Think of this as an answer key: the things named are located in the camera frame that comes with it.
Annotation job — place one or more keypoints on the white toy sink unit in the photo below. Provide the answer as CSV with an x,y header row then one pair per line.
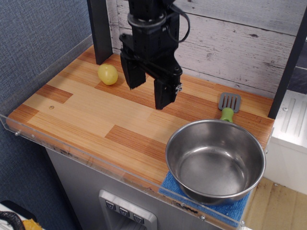
x,y
286,150

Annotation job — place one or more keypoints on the grey cabinet with dispenser panel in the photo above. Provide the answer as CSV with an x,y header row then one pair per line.
x,y
106,197

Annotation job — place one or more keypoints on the blue microfibre cloth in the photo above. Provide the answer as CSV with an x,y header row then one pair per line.
x,y
229,214

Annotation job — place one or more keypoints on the clear acrylic table guard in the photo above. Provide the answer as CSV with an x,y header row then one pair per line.
x,y
76,112

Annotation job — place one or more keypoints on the stainless steel bowl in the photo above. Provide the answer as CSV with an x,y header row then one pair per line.
x,y
214,161

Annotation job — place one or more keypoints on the black white device bottom left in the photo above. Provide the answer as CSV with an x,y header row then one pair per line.
x,y
13,215

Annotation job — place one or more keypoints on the yellow potato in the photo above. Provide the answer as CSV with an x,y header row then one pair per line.
x,y
108,74

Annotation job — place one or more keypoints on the black vertical post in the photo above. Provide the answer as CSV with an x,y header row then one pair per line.
x,y
101,36
290,67

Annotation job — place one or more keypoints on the black vertical post right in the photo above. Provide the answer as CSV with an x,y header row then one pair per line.
x,y
290,67

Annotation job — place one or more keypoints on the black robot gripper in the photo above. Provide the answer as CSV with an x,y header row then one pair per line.
x,y
150,50

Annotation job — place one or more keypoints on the black vertical post left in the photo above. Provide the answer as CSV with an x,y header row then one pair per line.
x,y
101,36

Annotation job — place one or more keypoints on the grey spatula green handle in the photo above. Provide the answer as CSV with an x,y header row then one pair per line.
x,y
229,104

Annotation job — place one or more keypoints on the yellow object bottom left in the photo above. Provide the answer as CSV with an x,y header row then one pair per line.
x,y
30,224

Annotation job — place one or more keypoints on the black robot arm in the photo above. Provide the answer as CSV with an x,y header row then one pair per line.
x,y
152,6

